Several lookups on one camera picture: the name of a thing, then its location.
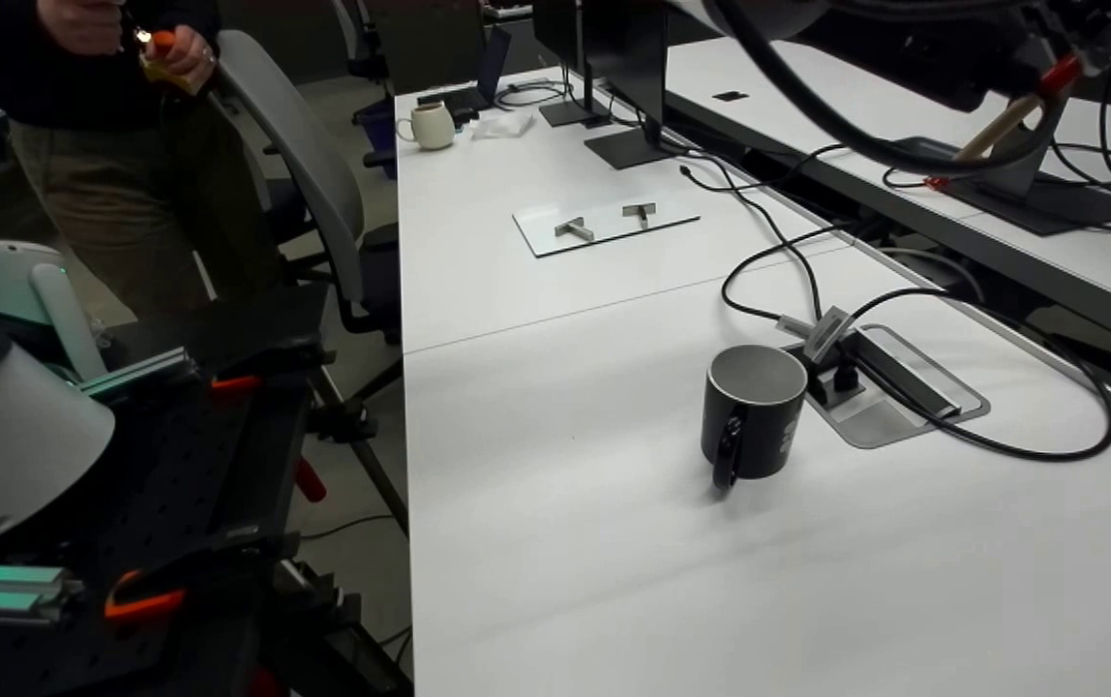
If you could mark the black mug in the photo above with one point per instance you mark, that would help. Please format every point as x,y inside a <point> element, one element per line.
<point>751,405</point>

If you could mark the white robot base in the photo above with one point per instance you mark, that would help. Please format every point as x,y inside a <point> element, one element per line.
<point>51,432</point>

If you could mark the small black device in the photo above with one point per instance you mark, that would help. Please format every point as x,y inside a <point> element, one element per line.
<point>730,94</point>

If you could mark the white mug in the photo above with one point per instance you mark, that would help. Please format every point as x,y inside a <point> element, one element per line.
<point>431,126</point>

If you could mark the grey T-shaped metal piece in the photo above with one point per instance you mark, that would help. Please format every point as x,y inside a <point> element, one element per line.
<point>642,213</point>

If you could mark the grey desk cable port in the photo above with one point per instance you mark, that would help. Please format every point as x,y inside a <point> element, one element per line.
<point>881,390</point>

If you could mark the black mounting plate with clamps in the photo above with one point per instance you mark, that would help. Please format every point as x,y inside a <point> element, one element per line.
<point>188,573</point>

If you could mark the miniature wooden bat red handle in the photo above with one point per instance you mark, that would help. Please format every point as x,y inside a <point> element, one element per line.
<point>1053,84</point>

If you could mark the silver monitor stand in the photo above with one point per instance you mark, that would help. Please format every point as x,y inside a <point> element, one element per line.
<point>1030,197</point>

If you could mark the person's hand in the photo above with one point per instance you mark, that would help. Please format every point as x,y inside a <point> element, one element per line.
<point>175,55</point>

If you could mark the grey office chair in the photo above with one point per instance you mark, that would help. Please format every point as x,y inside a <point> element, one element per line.
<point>363,259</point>

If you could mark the white flat board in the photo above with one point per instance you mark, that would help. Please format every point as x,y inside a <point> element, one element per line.
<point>535,226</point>

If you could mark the person in dark clothes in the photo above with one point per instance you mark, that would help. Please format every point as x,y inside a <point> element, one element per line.
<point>146,182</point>

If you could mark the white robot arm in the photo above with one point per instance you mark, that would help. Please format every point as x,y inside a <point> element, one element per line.
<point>954,51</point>

